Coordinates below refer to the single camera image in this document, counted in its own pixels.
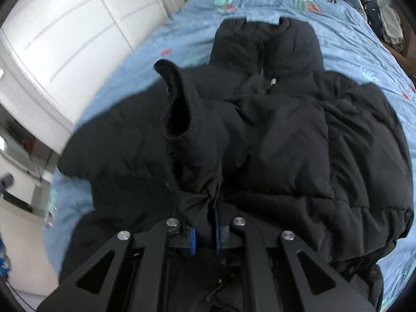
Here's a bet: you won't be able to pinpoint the black puffer jacket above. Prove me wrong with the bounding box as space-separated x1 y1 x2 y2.
58 18 414 311

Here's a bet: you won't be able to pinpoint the white wardrobe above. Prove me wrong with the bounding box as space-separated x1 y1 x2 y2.
1 0 168 152

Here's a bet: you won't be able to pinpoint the blue dinosaur print bed cover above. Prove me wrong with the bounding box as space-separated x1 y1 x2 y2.
44 0 415 311

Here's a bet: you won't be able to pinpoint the wooden nightstand drawers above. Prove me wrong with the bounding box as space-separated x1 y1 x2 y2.
381 40 416 79

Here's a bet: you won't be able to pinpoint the beige cloth pile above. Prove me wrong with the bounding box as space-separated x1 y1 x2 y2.
380 5 405 52

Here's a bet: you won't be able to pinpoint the black backpack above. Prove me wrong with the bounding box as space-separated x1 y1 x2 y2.
360 0 382 38

